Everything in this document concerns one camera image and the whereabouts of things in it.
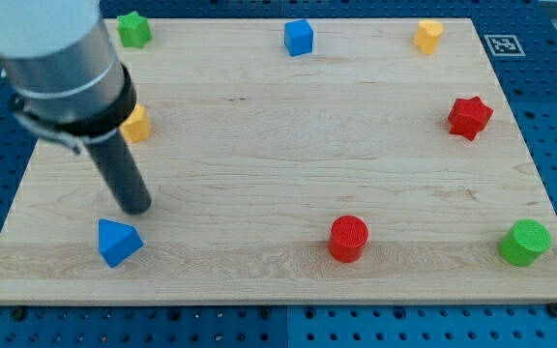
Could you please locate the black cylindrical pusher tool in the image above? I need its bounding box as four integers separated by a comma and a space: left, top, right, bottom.
84, 130, 152, 215

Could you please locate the yellow hexagon block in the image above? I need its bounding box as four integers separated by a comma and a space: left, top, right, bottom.
119, 104, 152, 143

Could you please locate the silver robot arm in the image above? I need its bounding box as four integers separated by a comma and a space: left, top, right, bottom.
0, 0, 152, 215

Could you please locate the blue triangle block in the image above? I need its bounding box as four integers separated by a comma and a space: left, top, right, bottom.
98, 218, 144, 268

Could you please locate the green star block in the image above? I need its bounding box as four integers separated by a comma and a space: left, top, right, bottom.
117, 11, 153, 48

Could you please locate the wooden board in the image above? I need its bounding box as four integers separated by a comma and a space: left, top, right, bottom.
0, 18, 557, 306

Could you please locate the blue cube block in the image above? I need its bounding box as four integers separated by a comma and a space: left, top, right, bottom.
283, 19, 314, 56

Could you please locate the red cylinder block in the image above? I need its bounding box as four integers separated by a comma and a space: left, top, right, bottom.
328, 215, 369, 263

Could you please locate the yellow heart block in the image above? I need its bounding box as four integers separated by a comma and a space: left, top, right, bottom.
413, 19, 444, 55

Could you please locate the red star block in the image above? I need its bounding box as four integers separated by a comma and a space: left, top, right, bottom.
448, 96, 493, 141

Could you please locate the white fiducial marker tag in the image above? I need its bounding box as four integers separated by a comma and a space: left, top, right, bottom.
484, 34, 525, 57

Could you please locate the green cylinder block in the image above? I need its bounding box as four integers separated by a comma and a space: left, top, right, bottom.
498, 219, 551, 267

